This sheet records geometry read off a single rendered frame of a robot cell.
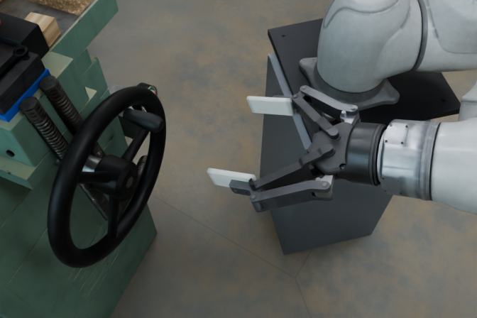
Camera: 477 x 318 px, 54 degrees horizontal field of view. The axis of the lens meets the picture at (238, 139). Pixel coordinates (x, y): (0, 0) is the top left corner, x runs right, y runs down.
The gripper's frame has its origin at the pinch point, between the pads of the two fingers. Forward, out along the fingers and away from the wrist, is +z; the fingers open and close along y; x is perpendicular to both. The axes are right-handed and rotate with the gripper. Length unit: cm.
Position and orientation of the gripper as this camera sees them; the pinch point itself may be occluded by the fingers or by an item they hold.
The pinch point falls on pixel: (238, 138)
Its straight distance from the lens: 66.1
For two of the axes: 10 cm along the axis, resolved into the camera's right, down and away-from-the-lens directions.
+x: 3.2, 6.5, 6.8
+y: -3.9, 7.5, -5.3
